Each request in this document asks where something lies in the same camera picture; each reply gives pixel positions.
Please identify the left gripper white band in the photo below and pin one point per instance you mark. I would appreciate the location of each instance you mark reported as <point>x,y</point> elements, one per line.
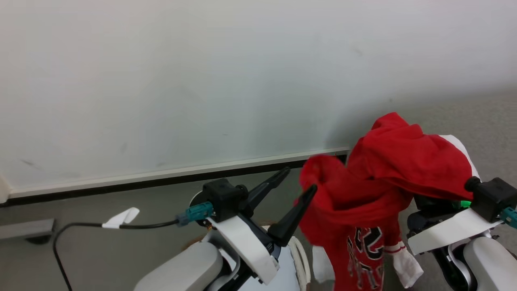
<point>246,246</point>

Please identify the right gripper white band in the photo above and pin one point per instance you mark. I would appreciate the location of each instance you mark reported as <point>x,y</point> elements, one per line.
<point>448,230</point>

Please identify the red white sports jersey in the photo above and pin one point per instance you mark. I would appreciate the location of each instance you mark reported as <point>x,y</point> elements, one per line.
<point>387,169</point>

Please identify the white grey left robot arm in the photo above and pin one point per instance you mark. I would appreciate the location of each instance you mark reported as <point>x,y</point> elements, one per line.
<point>181,266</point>

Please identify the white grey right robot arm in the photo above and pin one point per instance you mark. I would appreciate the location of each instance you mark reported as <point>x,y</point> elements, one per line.
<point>488,262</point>

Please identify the white laundry basket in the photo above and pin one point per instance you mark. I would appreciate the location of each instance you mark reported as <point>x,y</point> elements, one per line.
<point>301,258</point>

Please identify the flat grey block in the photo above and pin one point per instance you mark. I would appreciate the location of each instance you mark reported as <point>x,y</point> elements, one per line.
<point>24,229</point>

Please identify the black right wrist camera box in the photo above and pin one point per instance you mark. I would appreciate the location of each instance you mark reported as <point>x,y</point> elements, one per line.
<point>490,196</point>

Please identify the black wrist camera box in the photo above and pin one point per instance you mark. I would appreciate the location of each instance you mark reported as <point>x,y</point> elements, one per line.
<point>490,196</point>
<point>224,198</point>

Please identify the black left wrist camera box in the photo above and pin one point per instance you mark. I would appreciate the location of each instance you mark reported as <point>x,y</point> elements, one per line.
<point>224,198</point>

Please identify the white black wall baseboard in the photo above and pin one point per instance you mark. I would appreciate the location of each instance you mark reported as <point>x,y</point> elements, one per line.
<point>161,178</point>

